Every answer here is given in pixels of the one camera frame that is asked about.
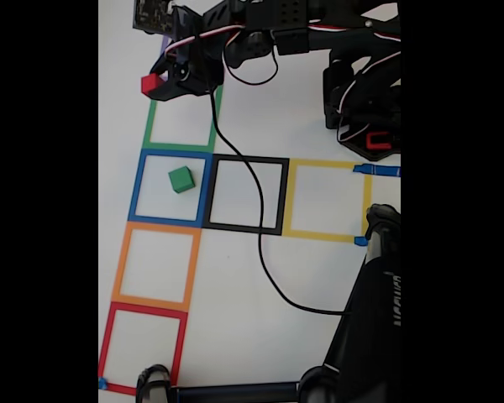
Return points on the red square frame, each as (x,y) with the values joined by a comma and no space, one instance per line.
(105,348)

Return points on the small red cube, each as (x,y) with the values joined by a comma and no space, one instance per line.
(149,84)

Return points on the black tripod stand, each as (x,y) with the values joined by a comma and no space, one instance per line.
(361,336)

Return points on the small blue tape piece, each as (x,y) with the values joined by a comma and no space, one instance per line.
(103,383)
(360,241)

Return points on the long blue tape strip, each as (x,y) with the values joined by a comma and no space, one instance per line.
(382,171)

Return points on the green cube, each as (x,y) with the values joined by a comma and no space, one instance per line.
(180,180)

